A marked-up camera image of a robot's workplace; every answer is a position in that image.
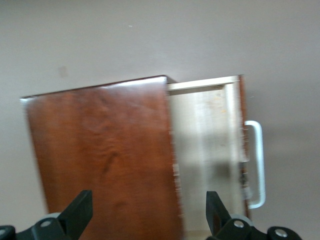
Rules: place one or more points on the dark brown wooden cabinet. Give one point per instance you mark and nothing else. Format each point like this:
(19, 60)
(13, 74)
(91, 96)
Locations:
(100, 155)

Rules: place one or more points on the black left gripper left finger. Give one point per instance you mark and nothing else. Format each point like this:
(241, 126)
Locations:
(77, 212)

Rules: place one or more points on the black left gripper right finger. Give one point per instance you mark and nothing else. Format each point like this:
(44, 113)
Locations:
(216, 215)

